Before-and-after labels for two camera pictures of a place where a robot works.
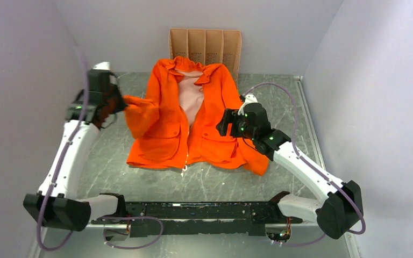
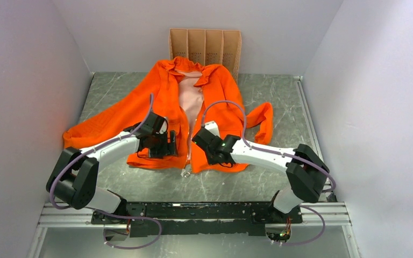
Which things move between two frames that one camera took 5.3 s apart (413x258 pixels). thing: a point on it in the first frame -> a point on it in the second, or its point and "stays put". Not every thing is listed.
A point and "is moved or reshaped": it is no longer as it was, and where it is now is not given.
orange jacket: (175, 123) is moved or reshaped
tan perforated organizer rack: (205, 47) stays put
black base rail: (199, 219) stays put
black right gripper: (230, 116) -> (211, 160)
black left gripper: (122, 104) -> (169, 149)
